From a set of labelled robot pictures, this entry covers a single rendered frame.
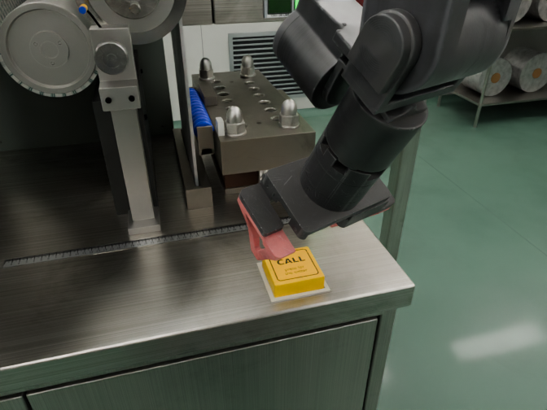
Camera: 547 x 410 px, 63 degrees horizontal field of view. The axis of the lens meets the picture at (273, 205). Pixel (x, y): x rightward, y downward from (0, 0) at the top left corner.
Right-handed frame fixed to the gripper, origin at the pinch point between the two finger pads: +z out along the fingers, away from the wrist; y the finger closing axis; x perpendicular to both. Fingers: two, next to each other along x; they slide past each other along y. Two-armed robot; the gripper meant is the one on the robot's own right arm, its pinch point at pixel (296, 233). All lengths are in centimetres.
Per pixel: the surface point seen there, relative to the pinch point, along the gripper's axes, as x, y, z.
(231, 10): -57, -29, 19
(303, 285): 2.5, -5.2, 13.7
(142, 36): -37.2, 0.5, 5.0
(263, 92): -38, -27, 24
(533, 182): -10, -244, 126
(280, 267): -1.3, -4.3, 14.8
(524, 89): -79, -348, 141
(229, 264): -6.2, -0.5, 20.4
